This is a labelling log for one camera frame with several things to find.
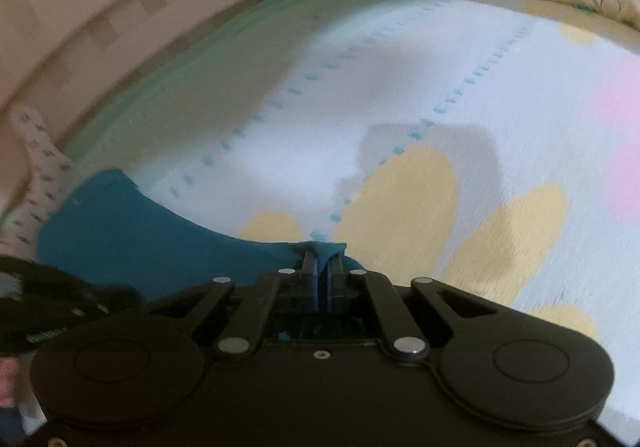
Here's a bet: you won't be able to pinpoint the teal pants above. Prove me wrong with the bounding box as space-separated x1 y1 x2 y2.
36 168 361 301

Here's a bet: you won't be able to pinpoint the white dotted cloth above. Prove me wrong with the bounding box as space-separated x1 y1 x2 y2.
1 104 74 261

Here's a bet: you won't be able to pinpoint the floral light blue bedsheet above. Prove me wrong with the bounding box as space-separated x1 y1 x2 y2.
65 0 639 442

